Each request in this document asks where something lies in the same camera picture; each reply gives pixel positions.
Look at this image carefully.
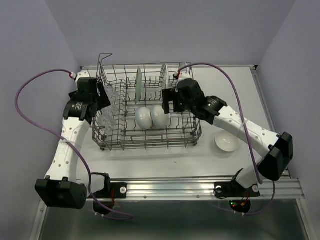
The aluminium mounting rail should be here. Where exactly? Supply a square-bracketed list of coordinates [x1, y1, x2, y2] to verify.
[39, 174, 307, 203]

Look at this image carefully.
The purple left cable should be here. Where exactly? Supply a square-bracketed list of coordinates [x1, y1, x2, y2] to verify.
[14, 69, 134, 221]

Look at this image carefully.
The teal floral plate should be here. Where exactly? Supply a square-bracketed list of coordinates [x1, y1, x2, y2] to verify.
[134, 67, 143, 105]

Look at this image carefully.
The clear faceted glass middle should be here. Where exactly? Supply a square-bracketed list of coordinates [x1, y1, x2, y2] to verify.
[101, 101, 121, 117]

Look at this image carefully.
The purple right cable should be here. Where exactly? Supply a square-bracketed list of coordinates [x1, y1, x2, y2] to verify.
[177, 62, 277, 217]

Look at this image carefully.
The clear faceted glass near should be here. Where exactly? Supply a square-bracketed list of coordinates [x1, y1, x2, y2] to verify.
[97, 114, 116, 130]

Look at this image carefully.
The purple cable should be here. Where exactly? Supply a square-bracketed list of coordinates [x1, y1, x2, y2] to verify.
[177, 62, 277, 217]
[14, 69, 134, 221]

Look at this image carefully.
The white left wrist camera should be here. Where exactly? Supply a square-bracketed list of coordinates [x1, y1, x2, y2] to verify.
[69, 70, 91, 82]

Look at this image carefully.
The white blue striped plate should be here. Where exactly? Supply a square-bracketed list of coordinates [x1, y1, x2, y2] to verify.
[159, 63, 169, 90]

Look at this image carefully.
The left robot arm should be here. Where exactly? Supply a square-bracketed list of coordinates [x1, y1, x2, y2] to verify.
[35, 71, 111, 210]

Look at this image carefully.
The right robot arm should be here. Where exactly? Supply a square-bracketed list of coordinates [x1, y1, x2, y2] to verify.
[162, 77, 293, 198]

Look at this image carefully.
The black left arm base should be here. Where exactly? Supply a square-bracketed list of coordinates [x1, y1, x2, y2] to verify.
[91, 172, 128, 210]

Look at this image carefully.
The clear faceted glass far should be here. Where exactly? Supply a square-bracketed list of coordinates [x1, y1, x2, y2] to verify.
[104, 84, 119, 105]

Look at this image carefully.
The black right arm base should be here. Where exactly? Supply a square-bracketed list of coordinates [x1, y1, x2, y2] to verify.
[213, 169, 261, 215]

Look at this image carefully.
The clear faceted glass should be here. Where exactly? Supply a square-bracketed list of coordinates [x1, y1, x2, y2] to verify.
[104, 84, 119, 105]
[101, 101, 121, 117]
[97, 114, 116, 130]

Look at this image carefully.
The grey wire dish rack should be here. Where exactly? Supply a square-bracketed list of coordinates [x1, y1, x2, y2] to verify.
[92, 53, 202, 151]

